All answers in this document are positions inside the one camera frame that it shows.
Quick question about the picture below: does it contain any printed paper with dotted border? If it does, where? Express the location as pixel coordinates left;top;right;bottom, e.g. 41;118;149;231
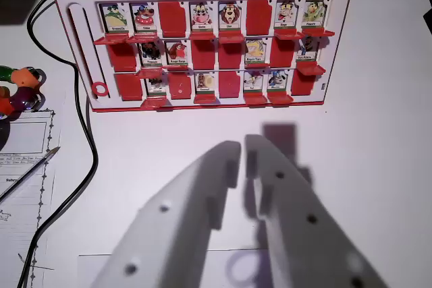
0;108;68;288

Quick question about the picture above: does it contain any long black cable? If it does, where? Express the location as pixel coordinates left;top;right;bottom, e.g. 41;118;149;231
17;0;99;288

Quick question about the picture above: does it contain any metal ballpoint pen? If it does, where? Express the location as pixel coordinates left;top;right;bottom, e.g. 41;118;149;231
0;146;61;203

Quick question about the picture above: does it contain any colourful glossy toy figure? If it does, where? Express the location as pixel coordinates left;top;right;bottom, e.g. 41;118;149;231
0;65;47;121

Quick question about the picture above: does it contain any red and white game board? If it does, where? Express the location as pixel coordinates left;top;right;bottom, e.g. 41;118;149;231
43;0;360;113

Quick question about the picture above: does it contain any black box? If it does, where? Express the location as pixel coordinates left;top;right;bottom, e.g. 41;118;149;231
423;5;432;36

